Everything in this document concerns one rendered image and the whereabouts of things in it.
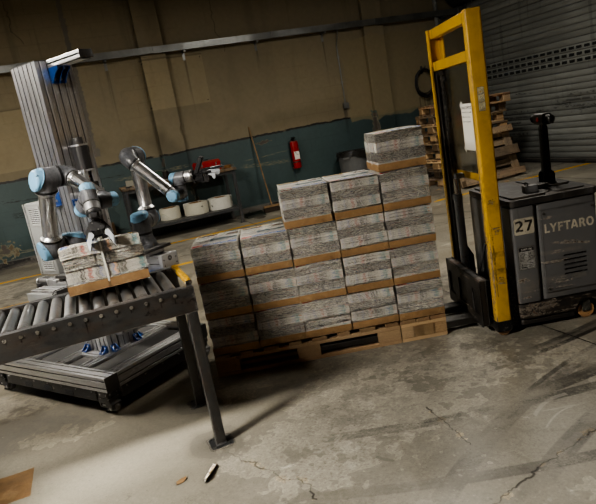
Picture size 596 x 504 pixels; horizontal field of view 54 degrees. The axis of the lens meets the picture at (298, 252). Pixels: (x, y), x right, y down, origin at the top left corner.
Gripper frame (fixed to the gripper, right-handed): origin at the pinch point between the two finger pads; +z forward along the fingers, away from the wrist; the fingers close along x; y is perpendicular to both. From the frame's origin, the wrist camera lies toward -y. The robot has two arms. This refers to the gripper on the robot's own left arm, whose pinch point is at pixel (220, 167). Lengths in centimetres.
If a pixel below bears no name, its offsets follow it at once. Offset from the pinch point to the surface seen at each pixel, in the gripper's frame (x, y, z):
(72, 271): 124, 12, -45
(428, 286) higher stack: 30, 87, 119
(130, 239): 109, 6, -20
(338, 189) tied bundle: 30, 18, 75
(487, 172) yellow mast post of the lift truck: 32, 21, 158
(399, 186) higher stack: 24, 24, 110
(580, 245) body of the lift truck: 26, 75, 208
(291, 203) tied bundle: 35, 21, 47
